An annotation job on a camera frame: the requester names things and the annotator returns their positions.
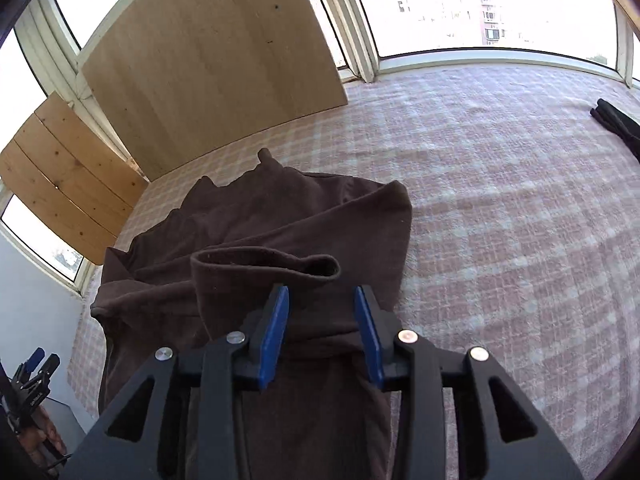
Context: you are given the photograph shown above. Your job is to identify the apartment buildings outside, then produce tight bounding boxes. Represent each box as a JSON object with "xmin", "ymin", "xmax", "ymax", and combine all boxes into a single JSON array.
[{"xmin": 390, "ymin": 0, "xmax": 506, "ymax": 46}]

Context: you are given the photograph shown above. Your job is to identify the light oak wood board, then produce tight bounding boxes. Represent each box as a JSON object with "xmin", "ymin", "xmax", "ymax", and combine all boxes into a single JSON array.
[{"xmin": 81, "ymin": 0, "xmax": 348, "ymax": 181}]

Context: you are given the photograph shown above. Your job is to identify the pine plank board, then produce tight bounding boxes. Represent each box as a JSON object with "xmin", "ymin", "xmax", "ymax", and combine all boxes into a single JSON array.
[{"xmin": 0, "ymin": 92, "xmax": 149, "ymax": 266}]

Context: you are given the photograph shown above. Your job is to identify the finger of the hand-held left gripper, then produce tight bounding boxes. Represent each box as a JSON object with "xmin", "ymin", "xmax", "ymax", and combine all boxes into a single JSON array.
[
  {"xmin": 12, "ymin": 347, "xmax": 47, "ymax": 383},
  {"xmin": 27, "ymin": 353, "xmax": 62, "ymax": 388}
]

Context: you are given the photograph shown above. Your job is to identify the brown fleece sweater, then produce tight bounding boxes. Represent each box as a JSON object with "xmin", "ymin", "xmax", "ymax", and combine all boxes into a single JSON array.
[{"xmin": 90, "ymin": 147, "xmax": 413, "ymax": 480}]

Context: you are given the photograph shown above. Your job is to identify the white window frame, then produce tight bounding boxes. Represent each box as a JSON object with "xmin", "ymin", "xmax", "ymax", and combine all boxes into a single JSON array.
[{"xmin": 0, "ymin": 0, "xmax": 640, "ymax": 296}]

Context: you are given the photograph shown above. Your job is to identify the pink plaid blanket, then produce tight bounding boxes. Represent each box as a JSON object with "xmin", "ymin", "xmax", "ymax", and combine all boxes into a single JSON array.
[{"xmin": 67, "ymin": 62, "xmax": 640, "ymax": 480}]

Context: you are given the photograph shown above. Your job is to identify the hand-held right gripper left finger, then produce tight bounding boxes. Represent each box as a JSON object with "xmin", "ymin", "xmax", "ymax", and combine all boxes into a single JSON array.
[{"xmin": 60, "ymin": 284, "xmax": 291, "ymax": 480}]

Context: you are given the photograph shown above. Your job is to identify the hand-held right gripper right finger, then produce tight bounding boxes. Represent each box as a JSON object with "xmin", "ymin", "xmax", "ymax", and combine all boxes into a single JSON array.
[{"xmin": 354, "ymin": 284, "xmax": 586, "ymax": 480}]

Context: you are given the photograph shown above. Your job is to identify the black folded garment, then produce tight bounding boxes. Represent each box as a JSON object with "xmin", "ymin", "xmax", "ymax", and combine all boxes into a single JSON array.
[{"xmin": 590, "ymin": 98, "xmax": 640, "ymax": 163}]

